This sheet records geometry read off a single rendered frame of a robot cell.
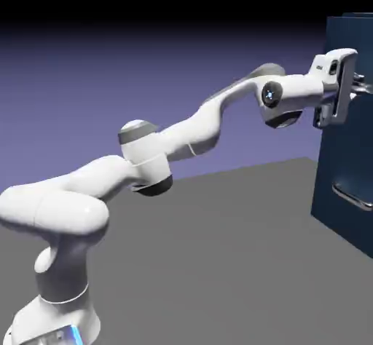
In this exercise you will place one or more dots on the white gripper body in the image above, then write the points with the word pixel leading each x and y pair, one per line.
pixel 346 88

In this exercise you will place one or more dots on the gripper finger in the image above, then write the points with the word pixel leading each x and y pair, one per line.
pixel 358 77
pixel 352 96

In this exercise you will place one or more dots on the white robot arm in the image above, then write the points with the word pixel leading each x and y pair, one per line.
pixel 163 144

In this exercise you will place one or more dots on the dark blue drawer front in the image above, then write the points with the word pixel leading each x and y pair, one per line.
pixel 344 161
pixel 364 42

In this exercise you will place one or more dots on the dark blue cabinet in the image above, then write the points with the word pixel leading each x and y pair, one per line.
pixel 344 158

